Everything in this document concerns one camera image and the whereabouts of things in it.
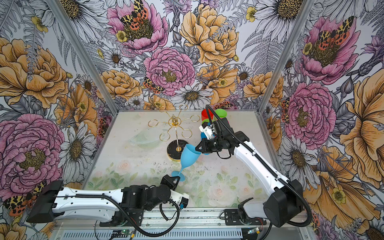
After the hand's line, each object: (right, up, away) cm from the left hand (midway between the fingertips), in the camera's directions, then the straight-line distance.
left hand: (175, 175), depth 74 cm
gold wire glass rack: (-4, +9, +25) cm, 27 cm away
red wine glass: (+16, +31, +22) cm, 41 cm away
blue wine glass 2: (+14, +20, -4) cm, 24 cm away
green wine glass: (+28, +32, +29) cm, 51 cm away
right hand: (+11, +11, 0) cm, 15 cm away
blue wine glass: (+7, +10, -4) cm, 13 cm away
